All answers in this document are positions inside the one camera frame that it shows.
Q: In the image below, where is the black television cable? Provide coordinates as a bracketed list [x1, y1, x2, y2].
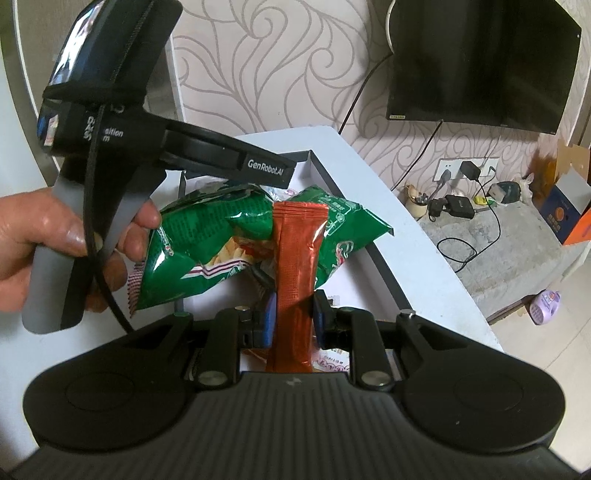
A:
[338, 48, 395, 136]

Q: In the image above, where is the purple plastic bottle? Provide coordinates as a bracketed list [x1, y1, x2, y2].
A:
[529, 289, 561, 326]

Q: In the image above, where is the open tan cardboard box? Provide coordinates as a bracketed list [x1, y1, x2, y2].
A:
[555, 138, 591, 185]

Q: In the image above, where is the black wall television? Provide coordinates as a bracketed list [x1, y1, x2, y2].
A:
[385, 0, 583, 134]

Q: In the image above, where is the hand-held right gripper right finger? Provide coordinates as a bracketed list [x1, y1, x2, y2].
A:
[313, 290, 465, 392]

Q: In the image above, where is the black wrist strap cord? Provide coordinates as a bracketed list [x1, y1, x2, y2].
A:
[84, 104, 137, 334]

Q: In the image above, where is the white wall socket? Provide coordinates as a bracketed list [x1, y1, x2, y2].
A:
[434, 158, 499, 183]

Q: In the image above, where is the black power adapter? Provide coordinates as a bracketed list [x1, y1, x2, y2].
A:
[443, 195, 476, 220]

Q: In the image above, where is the dark cardboard box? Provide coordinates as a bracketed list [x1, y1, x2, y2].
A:
[177, 148, 413, 374]

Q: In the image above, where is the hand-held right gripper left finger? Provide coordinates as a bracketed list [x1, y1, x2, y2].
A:
[122, 293, 279, 388]

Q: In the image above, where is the red foil stick sachet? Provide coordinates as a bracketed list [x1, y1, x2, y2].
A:
[264, 201, 330, 374]

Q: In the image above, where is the blue and orange box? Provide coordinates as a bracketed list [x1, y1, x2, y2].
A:
[538, 168, 591, 246]

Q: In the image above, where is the beige ceramic cup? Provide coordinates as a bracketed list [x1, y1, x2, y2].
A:
[405, 185, 430, 219]

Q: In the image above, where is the green snack bag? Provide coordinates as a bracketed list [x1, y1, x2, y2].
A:
[295, 185, 394, 292]
[126, 184, 280, 320]

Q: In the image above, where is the small pink candy packet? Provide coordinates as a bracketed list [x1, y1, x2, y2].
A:
[314, 348, 352, 376]

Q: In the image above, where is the small dark round device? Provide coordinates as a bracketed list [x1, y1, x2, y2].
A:
[489, 181, 525, 204]

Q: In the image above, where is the black charger cable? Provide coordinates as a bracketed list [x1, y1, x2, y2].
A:
[436, 180, 503, 274]

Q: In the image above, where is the black power cable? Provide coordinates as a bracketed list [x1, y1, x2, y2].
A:
[392, 120, 444, 191]

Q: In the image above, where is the white television cable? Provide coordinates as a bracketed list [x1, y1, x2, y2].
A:
[385, 0, 399, 51]

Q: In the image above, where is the person's left hand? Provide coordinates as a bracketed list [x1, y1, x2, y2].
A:
[0, 186, 162, 319]

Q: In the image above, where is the orange plastic bag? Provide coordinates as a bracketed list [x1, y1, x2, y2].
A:
[531, 154, 559, 197]

